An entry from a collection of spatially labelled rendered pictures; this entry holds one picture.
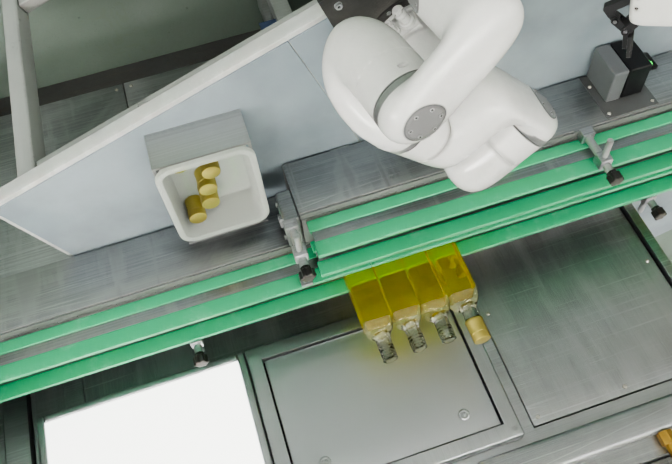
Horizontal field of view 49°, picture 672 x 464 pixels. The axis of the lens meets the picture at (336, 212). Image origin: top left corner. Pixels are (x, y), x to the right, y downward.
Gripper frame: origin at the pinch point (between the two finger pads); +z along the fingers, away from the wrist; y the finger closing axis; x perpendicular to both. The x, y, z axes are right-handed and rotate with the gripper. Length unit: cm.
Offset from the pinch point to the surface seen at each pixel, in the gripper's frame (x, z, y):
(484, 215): 4.4, 40.0, 28.1
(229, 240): 23, 32, 74
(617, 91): -22.7, 31.0, 6.7
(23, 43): 0, 4, 123
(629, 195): -15, 54, 2
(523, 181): 0.0, 33.6, 21.0
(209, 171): 23, 11, 70
